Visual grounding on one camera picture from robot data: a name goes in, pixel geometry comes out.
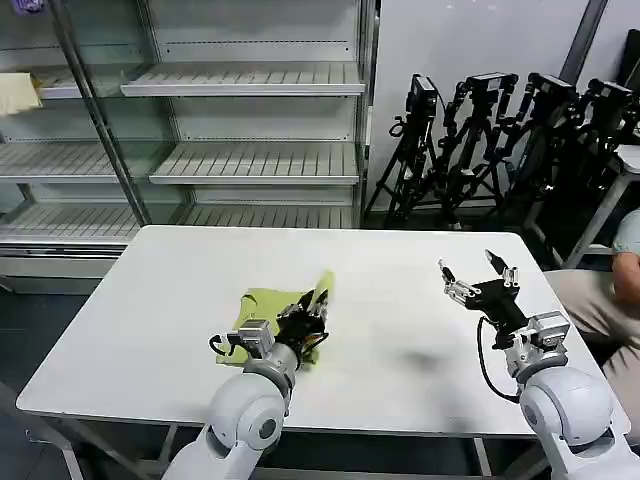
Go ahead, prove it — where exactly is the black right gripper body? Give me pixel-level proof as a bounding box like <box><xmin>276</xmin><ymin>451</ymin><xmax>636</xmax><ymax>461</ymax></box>
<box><xmin>471</xmin><ymin>278</ymin><xmax>530</xmax><ymax>335</ymax></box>

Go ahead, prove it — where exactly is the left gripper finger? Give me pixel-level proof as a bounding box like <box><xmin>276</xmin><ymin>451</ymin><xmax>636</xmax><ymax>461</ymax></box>
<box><xmin>280</xmin><ymin>290</ymin><xmax>317</xmax><ymax>321</ymax></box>
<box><xmin>310</xmin><ymin>292</ymin><xmax>331</xmax><ymax>322</ymax></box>

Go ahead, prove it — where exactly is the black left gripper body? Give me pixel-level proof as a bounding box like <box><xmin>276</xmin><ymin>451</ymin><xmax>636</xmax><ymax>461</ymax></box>
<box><xmin>273</xmin><ymin>303</ymin><xmax>330</xmax><ymax>352</ymax></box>

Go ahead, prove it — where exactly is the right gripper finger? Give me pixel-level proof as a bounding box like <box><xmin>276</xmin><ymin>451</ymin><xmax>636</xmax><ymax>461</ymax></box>
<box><xmin>437</xmin><ymin>258</ymin><xmax>479</xmax><ymax>307</ymax></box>
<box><xmin>483</xmin><ymin>249</ymin><xmax>520</xmax><ymax>290</ymax></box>

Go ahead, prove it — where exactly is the lime green shirt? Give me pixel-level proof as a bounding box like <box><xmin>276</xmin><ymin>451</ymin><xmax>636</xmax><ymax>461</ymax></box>
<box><xmin>215</xmin><ymin>269</ymin><xmax>337</xmax><ymax>372</ymax></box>

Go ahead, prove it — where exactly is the person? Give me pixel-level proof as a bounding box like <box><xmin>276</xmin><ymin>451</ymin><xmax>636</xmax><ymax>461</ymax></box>
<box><xmin>542</xmin><ymin>208</ymin><xmax>640</xmax><ymax>447</ymax></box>

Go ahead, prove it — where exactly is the grey side table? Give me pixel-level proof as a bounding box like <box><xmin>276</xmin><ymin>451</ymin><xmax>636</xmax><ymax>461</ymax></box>
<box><xmin>523</xmin><ymin>144</ymin><xmax>640</xmax><ymax>272</ymax></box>

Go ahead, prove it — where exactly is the grey metal shelf rack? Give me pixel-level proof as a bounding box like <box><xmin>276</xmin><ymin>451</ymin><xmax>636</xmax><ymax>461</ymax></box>
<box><xmin>119</xmin><ymin>0</ymin><xmax>382</xmax><ymax>231</ymax></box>

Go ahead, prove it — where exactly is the black flat panel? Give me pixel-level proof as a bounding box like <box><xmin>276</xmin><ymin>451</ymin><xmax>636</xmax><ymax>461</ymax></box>
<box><xmin>621</xmin><ymin>28</ymin><xmax>640</xmax><ymax>94</ymax></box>

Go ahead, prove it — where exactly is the glass-fronted shelf cabinet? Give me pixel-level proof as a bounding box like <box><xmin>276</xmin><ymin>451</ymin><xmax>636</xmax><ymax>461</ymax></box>
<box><xmin>0</xmin><ymin>0</ymin><xmax>154</xmax><ymax>296</ymax></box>

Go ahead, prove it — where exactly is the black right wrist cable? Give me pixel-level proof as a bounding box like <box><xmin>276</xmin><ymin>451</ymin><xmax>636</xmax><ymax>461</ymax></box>
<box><xmin>476</xmin><ymin>314</ymin><xmax>522</xmax><ymax>402</ymax></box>

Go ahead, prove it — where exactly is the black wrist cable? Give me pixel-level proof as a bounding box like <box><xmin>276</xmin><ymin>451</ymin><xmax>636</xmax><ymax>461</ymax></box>
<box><xmin>476</xmin><ymin>314</ymin><xmax>522</xmax><ymax>402</ymax></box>
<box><xmin>208</xmin><ymin>332</ymin><xmax>242</xmax><ymax>358</ymax></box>

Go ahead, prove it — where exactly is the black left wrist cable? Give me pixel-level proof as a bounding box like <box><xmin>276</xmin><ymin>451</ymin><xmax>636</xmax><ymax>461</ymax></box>
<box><xmin>208</xmin><ymin>332</ymin><xmax>242</xmax><ymax>358</ymax></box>

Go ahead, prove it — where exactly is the grey metal table frame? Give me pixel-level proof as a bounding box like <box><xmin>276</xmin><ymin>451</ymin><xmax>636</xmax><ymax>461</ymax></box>
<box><xmin>19</xmin><ymin>408</ymin><xmax>551</xmax><ymax>480</ymax></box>

